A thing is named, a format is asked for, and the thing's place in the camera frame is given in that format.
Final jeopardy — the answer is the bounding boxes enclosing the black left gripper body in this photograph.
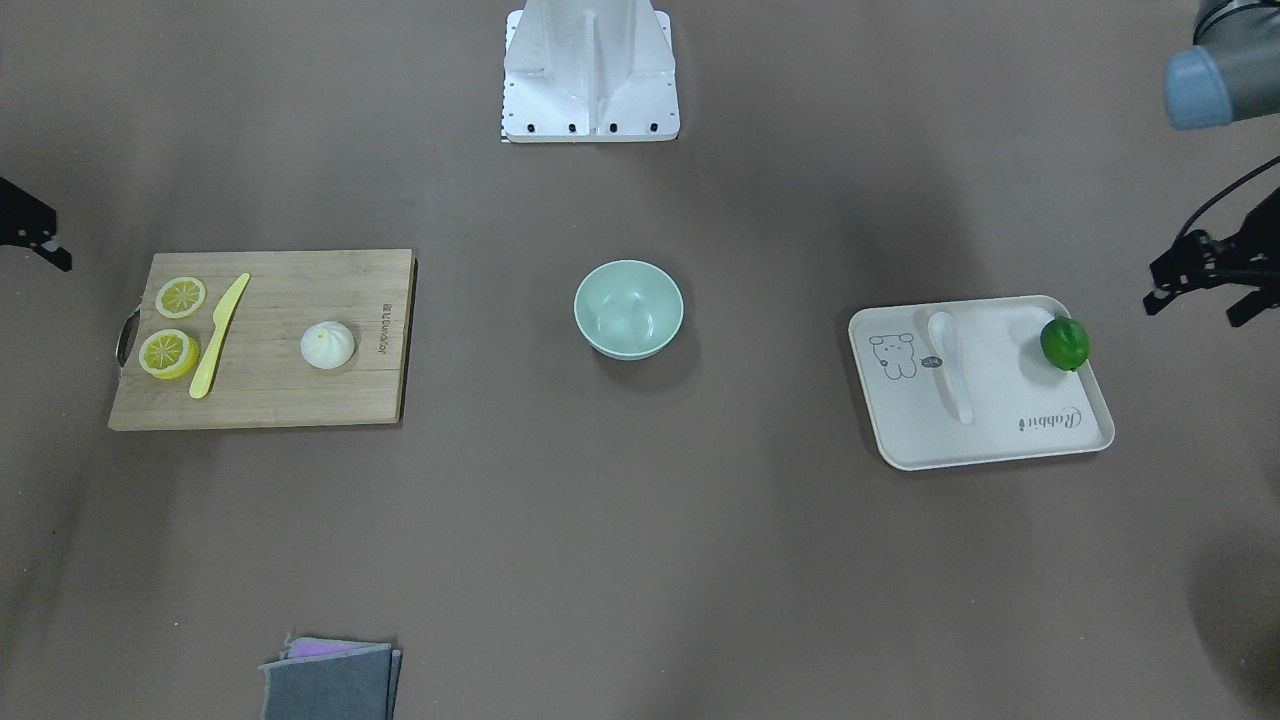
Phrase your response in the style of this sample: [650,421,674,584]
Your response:
[1231,190,1279,293]

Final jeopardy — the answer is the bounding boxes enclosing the white steamed bun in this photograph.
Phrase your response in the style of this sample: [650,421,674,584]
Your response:
[300,322,356,370]

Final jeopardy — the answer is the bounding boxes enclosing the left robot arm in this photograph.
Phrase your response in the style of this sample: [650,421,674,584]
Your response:
[1143,1,1279,327]

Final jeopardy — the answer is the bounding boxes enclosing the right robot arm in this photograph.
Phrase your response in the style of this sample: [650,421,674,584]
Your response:
[0,178,73,272]

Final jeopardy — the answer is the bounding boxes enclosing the mint green bowl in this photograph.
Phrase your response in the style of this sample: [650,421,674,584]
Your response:
[573,259,686,361]

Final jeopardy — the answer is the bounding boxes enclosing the green lime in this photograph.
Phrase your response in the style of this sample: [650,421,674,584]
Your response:
[1039,315,1091,372]

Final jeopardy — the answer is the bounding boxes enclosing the cream rabbit tray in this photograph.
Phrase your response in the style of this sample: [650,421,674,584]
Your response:
[847,295,1116,471]

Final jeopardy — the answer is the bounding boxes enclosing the bamboo cutting board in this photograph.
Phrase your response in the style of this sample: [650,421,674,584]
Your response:
[108,249,417,430]

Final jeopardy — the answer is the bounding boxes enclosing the yellow plastic knife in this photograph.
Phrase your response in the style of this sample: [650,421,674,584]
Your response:
[189,273,252,398]

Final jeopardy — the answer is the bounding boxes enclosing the grey folded cloth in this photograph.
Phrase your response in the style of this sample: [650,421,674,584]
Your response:
[259,637,403,719]

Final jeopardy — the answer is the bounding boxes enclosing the upper lemon slice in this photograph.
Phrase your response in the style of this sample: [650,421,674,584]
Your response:
[154,275,207,320]

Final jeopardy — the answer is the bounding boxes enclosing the lemon slice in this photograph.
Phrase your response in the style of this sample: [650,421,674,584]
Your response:
[137,329,201,380]
[154,275,207,320]

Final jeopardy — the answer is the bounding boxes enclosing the lower lemon slice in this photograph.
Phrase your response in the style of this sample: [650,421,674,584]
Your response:
[137,329,201,380]

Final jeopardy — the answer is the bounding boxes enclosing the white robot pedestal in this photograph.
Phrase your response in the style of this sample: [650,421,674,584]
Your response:
[500,1,681,143]

